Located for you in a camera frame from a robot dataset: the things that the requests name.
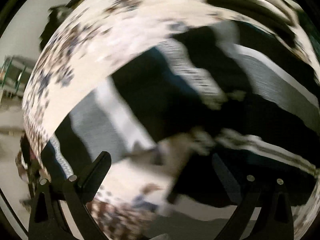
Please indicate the black folded garment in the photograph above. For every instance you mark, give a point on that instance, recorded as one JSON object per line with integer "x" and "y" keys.
{"x": 274, "y": 21}

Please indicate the floral bed blanket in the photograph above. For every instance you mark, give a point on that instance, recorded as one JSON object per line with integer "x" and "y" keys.
{"x": 94, "y": 41}

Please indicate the black clothes pile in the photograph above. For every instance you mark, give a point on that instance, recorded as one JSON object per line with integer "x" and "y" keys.
{"x": 57, "y": 15}

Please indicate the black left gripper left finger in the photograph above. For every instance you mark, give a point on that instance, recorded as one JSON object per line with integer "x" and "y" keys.
{"x": 47, "y": 220}

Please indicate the black grey striped sweater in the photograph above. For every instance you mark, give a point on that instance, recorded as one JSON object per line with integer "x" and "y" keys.
{"x": 207, "y": 107}

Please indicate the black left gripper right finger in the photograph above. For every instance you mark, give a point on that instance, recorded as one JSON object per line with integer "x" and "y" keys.
{"x": 245, "y": 180}

